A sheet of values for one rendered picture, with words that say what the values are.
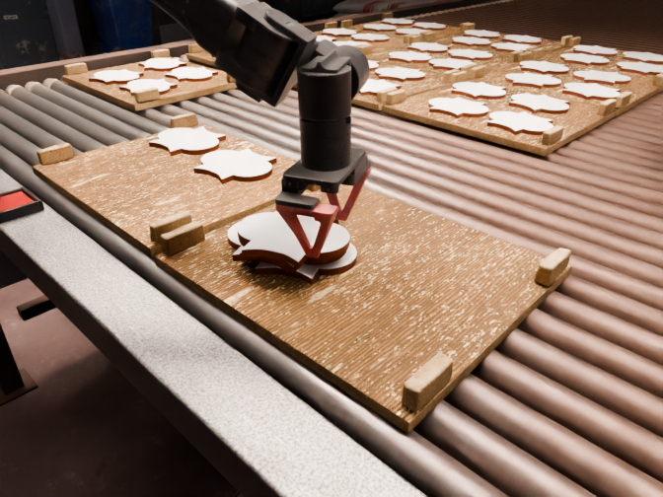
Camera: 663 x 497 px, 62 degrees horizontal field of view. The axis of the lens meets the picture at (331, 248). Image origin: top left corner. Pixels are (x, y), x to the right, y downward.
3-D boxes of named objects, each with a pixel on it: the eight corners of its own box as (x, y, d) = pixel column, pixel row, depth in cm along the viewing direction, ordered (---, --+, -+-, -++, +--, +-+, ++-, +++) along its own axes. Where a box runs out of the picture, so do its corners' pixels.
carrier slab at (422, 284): (407, 435, 49) (408, 422, 48) (155, 265, 73) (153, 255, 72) (569, 275, 71) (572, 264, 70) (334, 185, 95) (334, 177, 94)
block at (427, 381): (415, 415, 49) (418, 392, 48) (399, 404, 50) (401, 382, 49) (452, 380, 53) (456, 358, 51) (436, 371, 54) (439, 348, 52)
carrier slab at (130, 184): (151, 258, 75) (149, 248, 74) (34, 174, 99) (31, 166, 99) (332, 182, 96) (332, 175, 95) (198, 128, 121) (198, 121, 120)
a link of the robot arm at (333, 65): (288, 63, 55) (343, 65, 54) (309, 48, 61) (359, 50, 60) (292, 129, 59) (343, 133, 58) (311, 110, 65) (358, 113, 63)
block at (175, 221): (157, 245, 75) (153, 227, 73) (149, 241, 76) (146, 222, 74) (194, 230, 78) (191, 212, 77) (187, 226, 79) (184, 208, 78)
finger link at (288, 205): (353, 242, 67) (354, 170, 62) (332, 272, 62) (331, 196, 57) (302, 232, 69) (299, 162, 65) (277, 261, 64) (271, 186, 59)
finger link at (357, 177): (371, 216, 73) (373, 148, 68) (353, 242, 67) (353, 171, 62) (323, 208, 75) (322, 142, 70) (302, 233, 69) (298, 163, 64)
